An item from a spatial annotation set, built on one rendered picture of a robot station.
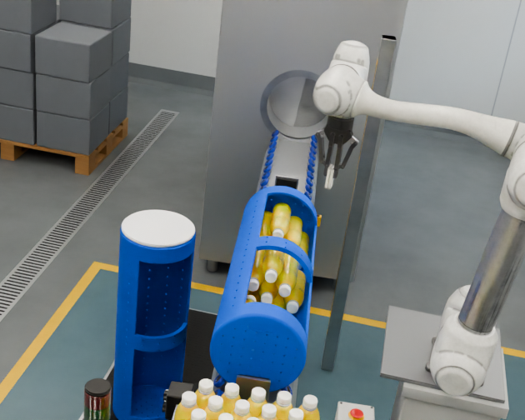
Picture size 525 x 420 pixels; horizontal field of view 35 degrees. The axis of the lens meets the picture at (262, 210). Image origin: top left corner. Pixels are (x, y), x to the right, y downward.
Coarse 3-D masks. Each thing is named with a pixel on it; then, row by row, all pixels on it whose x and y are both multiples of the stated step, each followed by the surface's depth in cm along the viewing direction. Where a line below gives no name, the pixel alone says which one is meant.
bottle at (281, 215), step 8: (272, 208) 315; (280, 208) 309; (288, 208) 312; (272, 216) 307; (280, 216) 304; (288, 216) 308; (272, 224) 301; (280, 224) 300; (288, 224) 304; (272, 232) 300
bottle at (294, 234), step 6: (294, 216) 316; (294, 222) 311; (300, 222) 314; (294, 228) 307; (300, 228) 310; (288, 234) 304; (294, 234) 304; (300, 234) 307; (294, 240) 302; (300, 240) 305
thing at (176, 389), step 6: (174, 384) 244; (180, 384) 244; (186, 384) 244; (192, 384) 245; (168, 390) 241; (174, 390) 242; (180, 390) 242; (186, 390) 242; (192, 390) 243; (168, 396) 240; (174, 396) 240; (180, 396) 240; (168, 402) 241; (174, 402) 240; (162, 408) 243; (168, 408) 241; (174, 408) 241; (168, 414) 242
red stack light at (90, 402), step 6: (84, 390) 200; (84, 396) 201; (90, 396) 199; (102, 396) 199; (108, 396) 201; (84, 402) 201; (90, 402) 200; (96, 402) 199; (102, 402) 200; (108, 402) 202; (90, 408) 200; (96, 408) 200; (102, 408) 201
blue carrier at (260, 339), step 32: (288, 192) 312; (256, 224) 292; (224, 288) 269; (224, 320) 244; (256, 320) 240; (288, 320) 242; (224, 352) 247; (256, 352) 246; (288, 352) 244; (288, 384) 250
